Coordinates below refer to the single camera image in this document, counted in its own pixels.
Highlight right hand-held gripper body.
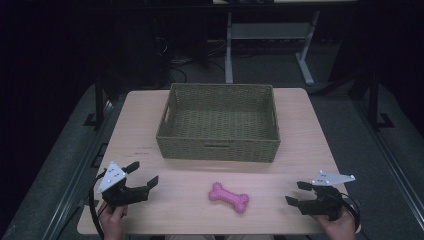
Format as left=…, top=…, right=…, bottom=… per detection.
left=298, top=170, right=356, bottom=222

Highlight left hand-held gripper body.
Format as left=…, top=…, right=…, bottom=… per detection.
left=96, top=161, right=150, bottom=212

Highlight pink bone-shaped dog toy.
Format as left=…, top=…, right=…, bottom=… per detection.
left=208, top=181, right=250, bottom=214

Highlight green woven basket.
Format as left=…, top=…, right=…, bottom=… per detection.
left=155, top=82, right=281, bottom=164

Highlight person's right hand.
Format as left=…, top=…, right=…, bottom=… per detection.
left=313, top=209, right=358, bottom=240

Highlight person's left hand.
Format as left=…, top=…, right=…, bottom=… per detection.
left=98, top=201, right=129, bottom=240

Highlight black metal stand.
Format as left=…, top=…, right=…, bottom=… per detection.
left=364, top=71, right=396, bottom=131
left=82, top=71, right=116, bottom=129

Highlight black cable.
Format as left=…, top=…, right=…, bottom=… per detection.
left=339, top=192, right=362, bottom=231
left=88, top=170, right=108, bottom=240

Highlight grey metal table frame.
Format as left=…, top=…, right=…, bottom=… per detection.
left=223, top=9, right=321, bottom=86

